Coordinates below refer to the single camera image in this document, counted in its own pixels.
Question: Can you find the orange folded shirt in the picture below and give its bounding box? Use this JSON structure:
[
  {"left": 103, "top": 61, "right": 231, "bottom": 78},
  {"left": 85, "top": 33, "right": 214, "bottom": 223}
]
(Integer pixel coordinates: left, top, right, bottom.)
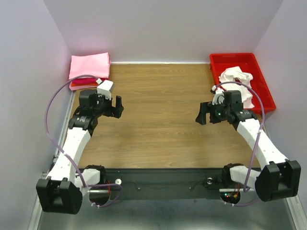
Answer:
[{"left": 70, "top": 82, "right": 98, "bottom": 88}]

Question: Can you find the magenta folded shirt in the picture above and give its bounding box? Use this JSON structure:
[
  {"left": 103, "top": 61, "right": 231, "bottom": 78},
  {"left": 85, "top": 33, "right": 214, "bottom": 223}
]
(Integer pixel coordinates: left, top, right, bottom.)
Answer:
[{"left": 72, "top": 78, "right": 97, "bottom": 84}]

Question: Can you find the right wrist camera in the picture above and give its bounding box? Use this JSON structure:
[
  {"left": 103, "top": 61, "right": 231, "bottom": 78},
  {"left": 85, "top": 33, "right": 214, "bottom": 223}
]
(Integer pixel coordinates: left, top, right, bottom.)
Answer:
[{"left": 211, "top": 86, "right": 224, "bottom": 105}]

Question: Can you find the pink bottom folded shirt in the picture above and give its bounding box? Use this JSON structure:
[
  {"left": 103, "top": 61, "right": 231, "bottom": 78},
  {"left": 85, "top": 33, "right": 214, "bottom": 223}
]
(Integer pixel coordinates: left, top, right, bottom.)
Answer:
[{"left": 69, "top": 85, "right": 97, "bottom": 91}]

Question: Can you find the red plastic bin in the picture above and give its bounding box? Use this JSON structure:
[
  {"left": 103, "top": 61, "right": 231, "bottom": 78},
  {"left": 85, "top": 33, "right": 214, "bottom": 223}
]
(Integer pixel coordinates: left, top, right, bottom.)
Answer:
[{"left": 210, "top": 53, "right": 276, "bottom": 114}]

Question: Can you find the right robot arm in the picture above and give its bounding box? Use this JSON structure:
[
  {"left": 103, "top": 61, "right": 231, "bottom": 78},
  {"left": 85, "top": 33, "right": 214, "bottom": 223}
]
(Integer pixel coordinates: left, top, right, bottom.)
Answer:
[{"left": 195, "top": 90, "right": 301, "bottom": 202}]

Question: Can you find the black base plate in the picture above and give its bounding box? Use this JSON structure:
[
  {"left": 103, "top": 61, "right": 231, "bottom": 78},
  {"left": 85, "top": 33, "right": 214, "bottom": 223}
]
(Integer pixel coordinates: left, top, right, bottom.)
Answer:
[{"left": 93, "top": 168, "right": 243, "bottom": 200}]

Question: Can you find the white t shirt red print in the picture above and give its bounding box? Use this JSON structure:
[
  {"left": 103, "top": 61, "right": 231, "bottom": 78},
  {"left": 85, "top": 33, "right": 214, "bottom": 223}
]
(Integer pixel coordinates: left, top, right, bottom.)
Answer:
[{"left": 217, "top": 66, "right": 255, "bottom": 109}]

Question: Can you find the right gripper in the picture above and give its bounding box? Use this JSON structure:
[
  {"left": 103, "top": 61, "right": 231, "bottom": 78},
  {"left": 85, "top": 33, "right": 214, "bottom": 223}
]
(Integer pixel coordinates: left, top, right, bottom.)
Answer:
[{"left": 195, "top": 99, "right": 230, "bottom": 125}]

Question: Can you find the light pink folded shirt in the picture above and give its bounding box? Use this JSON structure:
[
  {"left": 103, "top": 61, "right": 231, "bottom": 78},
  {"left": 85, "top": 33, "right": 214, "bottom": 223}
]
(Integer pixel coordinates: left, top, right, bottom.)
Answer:
[{"left": 69, "top": 53, "right": 111, "bottom": 79}]

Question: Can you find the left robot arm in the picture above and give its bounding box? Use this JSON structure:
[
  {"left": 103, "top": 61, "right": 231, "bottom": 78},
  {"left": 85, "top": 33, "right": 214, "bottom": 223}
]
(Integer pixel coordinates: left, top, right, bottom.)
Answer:
[{"left": 36, "top": 90, "right": 124, "bottom": 214}]

